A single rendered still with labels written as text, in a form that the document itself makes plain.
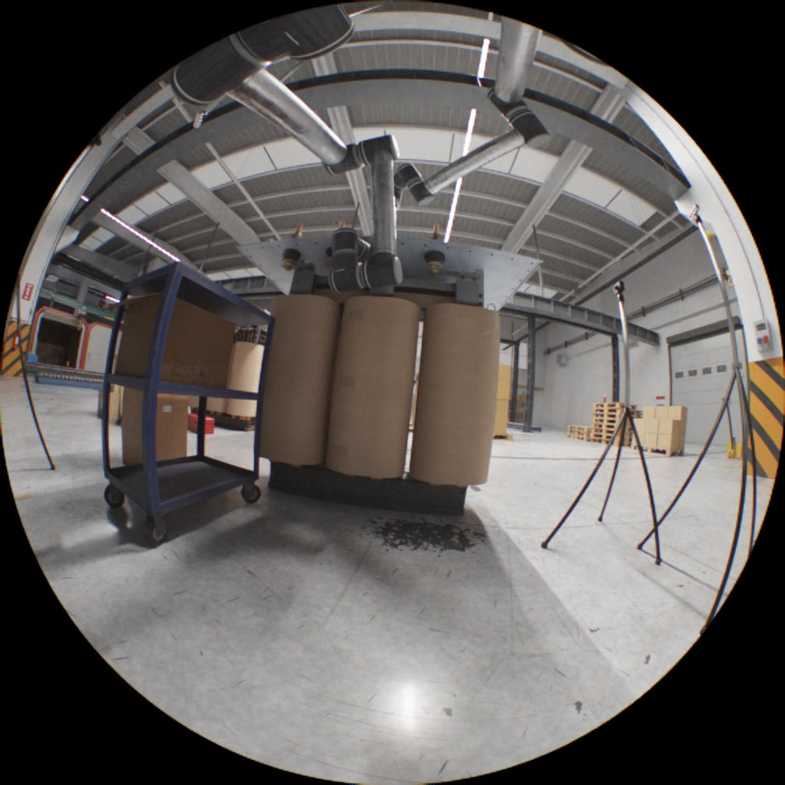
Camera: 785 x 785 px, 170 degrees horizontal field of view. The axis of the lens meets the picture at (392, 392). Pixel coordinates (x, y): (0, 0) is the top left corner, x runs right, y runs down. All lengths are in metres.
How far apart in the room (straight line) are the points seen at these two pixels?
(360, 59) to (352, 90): 5.45
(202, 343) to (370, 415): 0.79
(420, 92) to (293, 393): 4.24
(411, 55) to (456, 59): 1.26
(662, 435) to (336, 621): 6.42
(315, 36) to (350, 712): 1.38
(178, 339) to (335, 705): 1.05
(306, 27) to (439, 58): 9.04
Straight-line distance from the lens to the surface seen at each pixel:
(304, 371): 1.33
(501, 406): 6.19
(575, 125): 4.99
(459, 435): 1.24
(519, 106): 1.56
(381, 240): 1.04
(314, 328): 1.36
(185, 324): 1.01
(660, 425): 6.62
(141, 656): 0.72
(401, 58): 9.86
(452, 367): 1.24
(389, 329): 1.26
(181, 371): 1.00
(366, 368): 1.23
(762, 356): 4.88
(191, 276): 0.96
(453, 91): 4.50
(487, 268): 1.56
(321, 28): 0.84
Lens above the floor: 0.55
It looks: 3 degrees up
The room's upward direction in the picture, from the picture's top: 6 degrees clockwise
